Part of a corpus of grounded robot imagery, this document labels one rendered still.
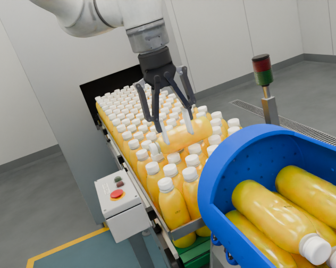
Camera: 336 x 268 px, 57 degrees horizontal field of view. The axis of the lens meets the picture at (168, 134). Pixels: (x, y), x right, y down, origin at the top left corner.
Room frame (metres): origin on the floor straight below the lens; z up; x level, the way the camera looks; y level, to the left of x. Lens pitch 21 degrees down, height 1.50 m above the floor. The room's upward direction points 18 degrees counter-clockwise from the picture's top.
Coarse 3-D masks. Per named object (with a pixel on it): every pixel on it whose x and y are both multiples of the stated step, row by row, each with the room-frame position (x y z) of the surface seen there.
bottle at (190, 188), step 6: (186, 180) 0.72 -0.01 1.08; (192, 180) 0.71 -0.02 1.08; (198, 180) 0.72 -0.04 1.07; (186, 186) 0.72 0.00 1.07; (192, 186) 0.71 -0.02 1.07; (186, 192) 0.72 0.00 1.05; (192, 192) 0.70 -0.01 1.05; (186, 198) 0.72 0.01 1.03; (192, 198) 0.70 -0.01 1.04; (192, 204) 0.71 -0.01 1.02; (192, 210) 0.71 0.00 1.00; (198, 210) 0.70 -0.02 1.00; (192, 216) 0.71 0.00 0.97; (198, 216) 0.70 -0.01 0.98; (204, 228) 0.70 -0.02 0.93; (198, 234) 0.71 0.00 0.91; (204, 234) 0.70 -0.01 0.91; (210, 234) 0.70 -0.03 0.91
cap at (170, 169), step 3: (165, 165) 0.81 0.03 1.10; (168, 165) 0.80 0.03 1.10; (171, 165) 0.79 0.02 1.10; (174, 165) 0.79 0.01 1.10; (165, 168) 0.79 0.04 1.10; (168, 168) 0.79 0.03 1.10; (171, 168) 0.78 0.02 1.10; (174, 168) 0.78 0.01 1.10; (165, 171) 0.78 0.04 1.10; (168, 171) 0.77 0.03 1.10; (171, 171) 0.77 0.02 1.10; (174, 171) 0.78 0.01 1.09; (165, 174) 0.78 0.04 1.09; (168, 174) 0.77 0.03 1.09; (171, 174) 0.77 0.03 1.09
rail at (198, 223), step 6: (192, 222) 0.68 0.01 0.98; (198, 222) 0.69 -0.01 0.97; (204, 222) 0.69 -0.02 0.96; (180, 228) 0.67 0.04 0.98; (186, 228) 0.68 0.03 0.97; (192, 228) 0.68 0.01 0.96; (198, 228) 0.68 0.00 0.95; (174, 234) 0.67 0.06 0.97; (180, 234) 0.67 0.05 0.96; (186, 234) 0.68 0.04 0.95; (174, 240) 0.67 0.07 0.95
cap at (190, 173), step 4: (188, 168) 0.75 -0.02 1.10; (192, 168) 0.74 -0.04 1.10; (184, 172) 0.73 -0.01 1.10; (188, 172) 0.72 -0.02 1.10; (192, 172) 0.72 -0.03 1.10; (196, 172) 0.73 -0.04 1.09; (184, 176) 0.72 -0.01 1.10; (188, 176) 0.72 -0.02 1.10; (192, 176) 0.72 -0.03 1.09; (196, 176) 0.72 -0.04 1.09
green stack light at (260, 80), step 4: (256, 72) 1.09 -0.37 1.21; (260, 72) 1.07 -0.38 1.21; (264, 72) 1.07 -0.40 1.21; (268, 72) 1.07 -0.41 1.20; (272, 72) 1.08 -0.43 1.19; (256, 76) 1.09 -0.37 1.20; (260, 76) 1.07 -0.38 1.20; (264, 76) 1.07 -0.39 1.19; (268, 76) 1.07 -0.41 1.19; (272, 76) 1.07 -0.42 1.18; (256, 80) 1.09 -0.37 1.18; (260, 80) 1.08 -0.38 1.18; (264, 80) 1.07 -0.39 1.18; (268, 80) 1.07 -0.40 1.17; (272, 80) 1.07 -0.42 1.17; (256, 84) 1.10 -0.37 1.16; (260, 84) 1.08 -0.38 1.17; (264, 84) 1.07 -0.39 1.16
